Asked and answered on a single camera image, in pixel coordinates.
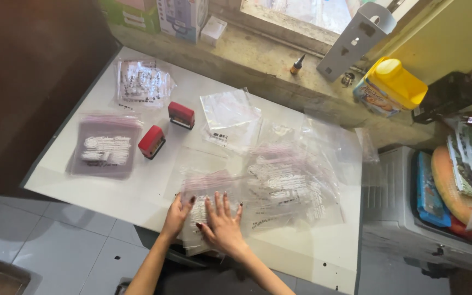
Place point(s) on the stack of pink-zip printed bags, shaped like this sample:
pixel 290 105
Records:
pixel 105 146

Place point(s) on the stack of black-print clear bags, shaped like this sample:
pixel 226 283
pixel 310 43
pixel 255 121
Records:
pixel 143 83

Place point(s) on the person's left fingers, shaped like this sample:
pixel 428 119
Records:
pixel 186 203

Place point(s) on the person's right hand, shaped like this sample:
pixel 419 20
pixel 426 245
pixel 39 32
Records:
pixel 222 229

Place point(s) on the black box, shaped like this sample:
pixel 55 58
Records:
pixel 445 97

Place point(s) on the yellow-lidded plastic container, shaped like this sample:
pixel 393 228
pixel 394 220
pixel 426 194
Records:
pixel 389 88

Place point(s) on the clear plastic bags with label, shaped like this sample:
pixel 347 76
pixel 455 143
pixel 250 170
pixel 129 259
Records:
pixel 230 119

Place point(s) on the pile of clear printed bags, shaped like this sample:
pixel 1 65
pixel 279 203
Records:
pixel 293 180

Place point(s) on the red self-inking stamp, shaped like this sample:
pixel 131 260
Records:
pixel 181 115
pixel 151 141

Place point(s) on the grey cardboard hanger package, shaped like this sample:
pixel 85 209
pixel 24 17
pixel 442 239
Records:
pixel 355 39

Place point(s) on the small amber dropper bottle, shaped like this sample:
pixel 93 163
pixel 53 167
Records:
pixel 297 65

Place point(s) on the green and pink carton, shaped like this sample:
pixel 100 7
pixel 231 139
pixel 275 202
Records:
pixel 131 14

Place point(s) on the clear printed zip bag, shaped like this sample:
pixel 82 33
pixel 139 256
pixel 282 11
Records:
pixel 197 209

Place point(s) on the white small box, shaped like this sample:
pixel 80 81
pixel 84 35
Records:
pixel 213 30

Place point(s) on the grey crate with assorted items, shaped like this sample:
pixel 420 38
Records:
pixel 432 205

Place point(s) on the person's left hand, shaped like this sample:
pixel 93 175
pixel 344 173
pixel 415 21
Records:
pixel 175 219

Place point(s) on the white and blue appliance box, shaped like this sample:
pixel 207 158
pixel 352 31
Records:
pixel 182 18

